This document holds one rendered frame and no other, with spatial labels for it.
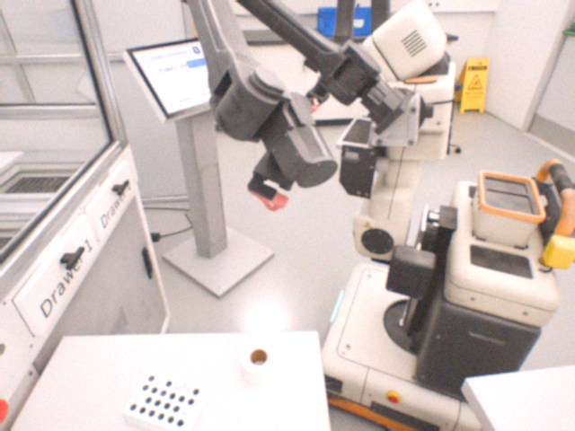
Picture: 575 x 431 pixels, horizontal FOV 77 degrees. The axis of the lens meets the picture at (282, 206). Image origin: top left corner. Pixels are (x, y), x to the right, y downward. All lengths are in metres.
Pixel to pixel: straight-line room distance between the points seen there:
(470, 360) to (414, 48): 0.88
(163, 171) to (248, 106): 2.30
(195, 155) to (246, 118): 1.38
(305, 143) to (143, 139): 2.23
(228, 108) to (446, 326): 0.92
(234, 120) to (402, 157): 0.72
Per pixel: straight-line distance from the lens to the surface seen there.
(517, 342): 1.19
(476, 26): 5.22
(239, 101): 0.43
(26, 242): 0.90
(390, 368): 1.44
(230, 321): 1.89
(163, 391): 0.80
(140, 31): 2.44
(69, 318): 1.08
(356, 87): 0.84
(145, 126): 2.59
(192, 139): 1.78
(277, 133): 0.46
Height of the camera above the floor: 1.46
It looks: 33 degrees down
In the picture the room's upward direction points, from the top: straight up
